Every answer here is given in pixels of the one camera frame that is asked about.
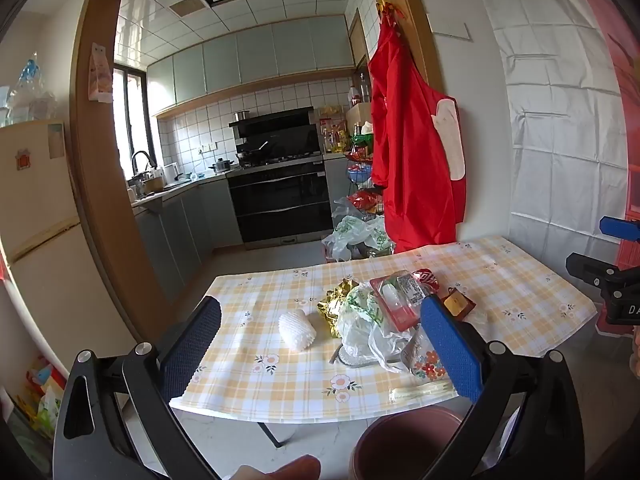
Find clear bag with blue toy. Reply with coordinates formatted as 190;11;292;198
5;52;56;123

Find grey lower cabinets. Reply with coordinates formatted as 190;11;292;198
134;180;233;301

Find red apron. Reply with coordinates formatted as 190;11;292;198
369;2;467;254

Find paper fridge note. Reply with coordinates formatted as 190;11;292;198
47;122;66;158

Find person's bare leg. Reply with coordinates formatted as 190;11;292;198
220;455;322;480

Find black built-in oven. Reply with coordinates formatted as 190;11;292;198
227;157;335;245

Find black wok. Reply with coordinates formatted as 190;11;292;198
236;141;271;165

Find wooden door frame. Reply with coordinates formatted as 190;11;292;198
69;0;443;331

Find row of condiment bottles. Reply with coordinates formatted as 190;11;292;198
320;105;351;153

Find yellow checked floral tablecloth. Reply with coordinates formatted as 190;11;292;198
169;235;598;425

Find gold foil wrapper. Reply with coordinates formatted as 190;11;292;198
316;277;361;339

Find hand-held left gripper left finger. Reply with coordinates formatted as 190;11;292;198
52;296;223;480

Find red snack wrapper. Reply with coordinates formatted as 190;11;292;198
412;268;441;293

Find wire storage rack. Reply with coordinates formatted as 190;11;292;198
345;130;388;221

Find black metal table leg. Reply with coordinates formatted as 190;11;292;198
257;422;293;448

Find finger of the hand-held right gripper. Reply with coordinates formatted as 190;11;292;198
599;216;640;242
565;252;626;286

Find hanging cartoon paper bag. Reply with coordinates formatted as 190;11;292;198
87;42;113;103

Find white wall sheet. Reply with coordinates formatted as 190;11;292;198
477;0;631;238

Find white wall board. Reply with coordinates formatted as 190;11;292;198
427;10;473;41

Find colourful snack bags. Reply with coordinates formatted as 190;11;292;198
15;355;68;441

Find crumpled plastic shopping bag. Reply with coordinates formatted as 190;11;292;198
322;215;396;263

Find white foam fruit net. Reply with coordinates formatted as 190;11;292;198
277;309;318;351

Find cream refrigerator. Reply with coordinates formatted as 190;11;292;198
0;120;136;376

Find clear plastic utensil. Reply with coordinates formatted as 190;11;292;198
389;380;453;403

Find kitchen countertop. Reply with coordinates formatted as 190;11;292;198
131;172;231;211

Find white mitt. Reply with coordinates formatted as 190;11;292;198
431;96;466;181

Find dark framed window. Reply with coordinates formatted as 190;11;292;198
112;66;153;171

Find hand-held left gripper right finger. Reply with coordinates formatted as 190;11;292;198
420;294;586;480

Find black range hood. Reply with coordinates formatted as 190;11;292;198
229;107;322;156

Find white plastic bag green print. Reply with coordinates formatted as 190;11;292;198
336;282;426;373

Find round metal strainer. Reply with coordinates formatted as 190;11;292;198
327;342;381;370

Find orange snack packet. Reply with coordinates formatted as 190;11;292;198
440;287;477;322

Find pale green upper cabinets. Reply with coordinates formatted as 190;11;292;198
146;15;356;106

